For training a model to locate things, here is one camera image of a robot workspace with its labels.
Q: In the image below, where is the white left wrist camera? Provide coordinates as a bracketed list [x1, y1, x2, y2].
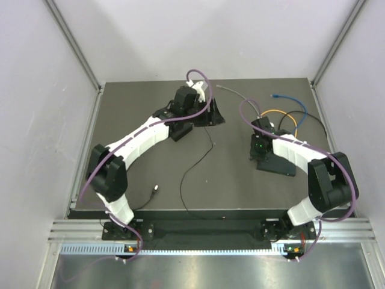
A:
[186, 80, 208, 103]

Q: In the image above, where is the dark grey network switch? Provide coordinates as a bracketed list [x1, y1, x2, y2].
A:
[256, 152, 297, 177]

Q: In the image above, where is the grey slotted cable duct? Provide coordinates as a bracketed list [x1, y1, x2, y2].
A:
[60, 243, 303, 256]

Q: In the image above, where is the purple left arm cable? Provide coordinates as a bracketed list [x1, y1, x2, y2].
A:
[78, 69, 215, 263]

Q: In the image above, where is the aluminium frame rail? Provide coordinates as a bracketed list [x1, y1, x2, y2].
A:
[48, 218, 375, 246]

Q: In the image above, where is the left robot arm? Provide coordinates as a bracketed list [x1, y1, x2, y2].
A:
[84, 81, 225, 239]

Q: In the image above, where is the blue ethernet cable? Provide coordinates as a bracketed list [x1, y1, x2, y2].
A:
[270, 93, 307, 138]

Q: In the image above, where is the grey ethernet cable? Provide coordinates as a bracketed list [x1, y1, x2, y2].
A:
[216, 85, 262, 117]

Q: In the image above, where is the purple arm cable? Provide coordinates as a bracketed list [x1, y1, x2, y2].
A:
[239, 99, 360, 263]
[78, 69, 215, 263]

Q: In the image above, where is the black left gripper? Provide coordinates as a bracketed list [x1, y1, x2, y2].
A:
[183, 97, 225, 127]

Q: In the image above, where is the yellow ethernet cable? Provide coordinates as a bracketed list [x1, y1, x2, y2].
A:
[260, 108, 298, 136]

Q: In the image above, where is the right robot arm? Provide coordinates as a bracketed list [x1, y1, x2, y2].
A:
[250, 117, 359, 241]

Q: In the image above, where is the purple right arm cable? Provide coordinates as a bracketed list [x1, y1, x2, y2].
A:
[239, 99, 360, 263]

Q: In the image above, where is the black power adapter cable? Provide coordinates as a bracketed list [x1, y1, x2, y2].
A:
[179, 125, 226, 220]

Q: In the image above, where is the black usb cable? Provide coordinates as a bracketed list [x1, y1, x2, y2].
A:
[134, 184, 160, 210]

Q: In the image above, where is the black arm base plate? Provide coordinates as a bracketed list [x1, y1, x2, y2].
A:
[101, 218, 316, 243]

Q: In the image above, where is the black ethernet cable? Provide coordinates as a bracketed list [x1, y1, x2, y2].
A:
[278, 110, 329, 140]

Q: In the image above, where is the black power adapter brick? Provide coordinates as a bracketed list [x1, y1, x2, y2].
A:
[169, 122, 193, 142]

